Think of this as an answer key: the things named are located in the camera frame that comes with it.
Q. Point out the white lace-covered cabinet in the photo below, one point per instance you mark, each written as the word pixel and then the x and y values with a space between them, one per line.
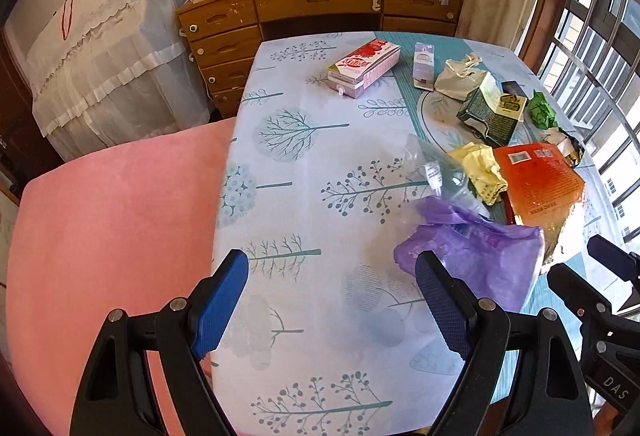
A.
pixel 105 72

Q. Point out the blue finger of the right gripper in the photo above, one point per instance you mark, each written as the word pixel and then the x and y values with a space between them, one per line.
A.
pixel 624 265
pixel 576 293

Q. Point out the pink strawberry box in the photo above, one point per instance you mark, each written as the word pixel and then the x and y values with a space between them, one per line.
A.
pixel 358 70

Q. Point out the purple plastic bag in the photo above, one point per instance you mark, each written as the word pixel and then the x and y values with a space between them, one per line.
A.
pixel 497 261

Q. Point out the wooden desk with drawers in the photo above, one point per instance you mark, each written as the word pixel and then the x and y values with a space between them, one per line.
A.
pixel 224 35

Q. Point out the pink bed blanket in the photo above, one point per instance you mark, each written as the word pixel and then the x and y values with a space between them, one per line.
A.
pixel 129 227

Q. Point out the clear plastic wrapper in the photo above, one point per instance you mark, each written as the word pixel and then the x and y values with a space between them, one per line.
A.
pixel 444 175

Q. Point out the orange red snack packet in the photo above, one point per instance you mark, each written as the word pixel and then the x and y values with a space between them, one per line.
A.
pixel 542 187

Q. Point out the tree-print tablecloth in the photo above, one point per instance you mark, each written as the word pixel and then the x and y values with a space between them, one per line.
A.
pixel 330 336

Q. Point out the white black yellow bag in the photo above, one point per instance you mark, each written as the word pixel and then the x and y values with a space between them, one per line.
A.
pixel 569 146

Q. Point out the dark green patterned bag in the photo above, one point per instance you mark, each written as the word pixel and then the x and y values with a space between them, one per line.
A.
pixel 491 113

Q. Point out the purple white carton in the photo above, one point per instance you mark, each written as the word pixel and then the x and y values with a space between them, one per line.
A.
pixel 423 66

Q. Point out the yellow paper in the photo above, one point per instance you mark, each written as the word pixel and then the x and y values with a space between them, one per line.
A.
pixel 479 163

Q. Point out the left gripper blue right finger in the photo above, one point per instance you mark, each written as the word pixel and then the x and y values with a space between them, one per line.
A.
pixel 452 311

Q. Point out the black small box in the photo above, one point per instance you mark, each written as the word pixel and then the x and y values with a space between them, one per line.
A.
pixel 512 88

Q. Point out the green paper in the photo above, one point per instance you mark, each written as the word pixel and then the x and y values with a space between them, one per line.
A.
pixel 541 112

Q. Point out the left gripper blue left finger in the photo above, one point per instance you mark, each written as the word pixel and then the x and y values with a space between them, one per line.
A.
pixel 213 302

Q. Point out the window metal grille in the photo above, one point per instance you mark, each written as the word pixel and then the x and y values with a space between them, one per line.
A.
pixel 592 71

